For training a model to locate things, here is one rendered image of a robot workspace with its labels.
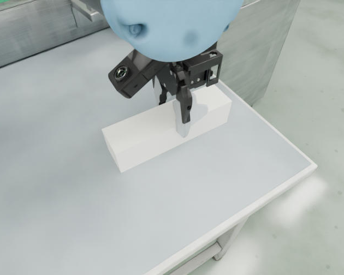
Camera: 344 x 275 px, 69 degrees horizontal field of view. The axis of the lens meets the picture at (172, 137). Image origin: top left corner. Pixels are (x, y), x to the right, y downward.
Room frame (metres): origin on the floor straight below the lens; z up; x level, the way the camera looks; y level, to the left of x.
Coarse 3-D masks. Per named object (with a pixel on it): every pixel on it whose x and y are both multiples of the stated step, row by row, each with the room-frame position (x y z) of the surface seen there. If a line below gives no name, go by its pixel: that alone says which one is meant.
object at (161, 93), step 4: (156, 76) 0.35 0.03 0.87; (156, 80) 0.35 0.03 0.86; (156, 84) 0.35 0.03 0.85; (160, 84) 0.33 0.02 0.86; (156, 88) 0.35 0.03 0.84; (160, 88) 0.33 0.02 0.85; (164, 88) 0.33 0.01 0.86; (156, 92) 0.35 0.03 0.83; (160, 92) 0.34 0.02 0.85; (164, 92) 0.33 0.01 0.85; (168, 92) 0.36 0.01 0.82; (156, 96) 0.35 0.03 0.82; (160, 96) 0.34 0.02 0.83; (164, 96) 0.34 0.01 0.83; (156, 100) 0.35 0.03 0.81; (160, 100) 0.34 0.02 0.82; (164, 100) 0.35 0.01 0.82; (160, 104) 0.34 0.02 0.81
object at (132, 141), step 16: (208, 96) 0.36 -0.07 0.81; (224, 96) 0.36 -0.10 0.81; (144, 112) 0.32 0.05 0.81; (160, 112) 0.32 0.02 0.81; (208, 112) 0.32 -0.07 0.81; (224, 112) 0.34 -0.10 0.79; (112, 128) 0.28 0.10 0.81; (128, 128) 0.28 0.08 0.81; (144, 128) 0.28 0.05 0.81; (160, 128) 0.28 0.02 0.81; (176, 128) 0.29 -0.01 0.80; (192, 128) 0.31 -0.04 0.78; (208, 128) 0.33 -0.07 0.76; (112, 144) 0.25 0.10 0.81; (128, 144) 0.25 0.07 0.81; (144, 144) 0.25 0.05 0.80; (160, 144) 0.27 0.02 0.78; (176, 144) 0.29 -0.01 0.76; (128, 160) 0.24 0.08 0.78; (144, 160) 0.25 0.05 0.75
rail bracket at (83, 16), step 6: (72, 0) 0.67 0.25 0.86; (78, 0) 0.67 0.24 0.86; (78, 6) 0.64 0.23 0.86; (84, 6) 0.64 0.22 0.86; (78, 12) 0.68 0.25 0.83; (84, 12) 0.62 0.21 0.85; (90, 12) 0.60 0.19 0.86; (96, 12) 0.60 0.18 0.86; (78, 18) 0.68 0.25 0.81; (84, 18) 0.69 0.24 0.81; (90, 18) 0.60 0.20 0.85; (96, 18) 0.60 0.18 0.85; (102, 18) 0.61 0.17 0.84; (78, 24) 0.67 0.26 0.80; (84, 24) 0.68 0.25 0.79
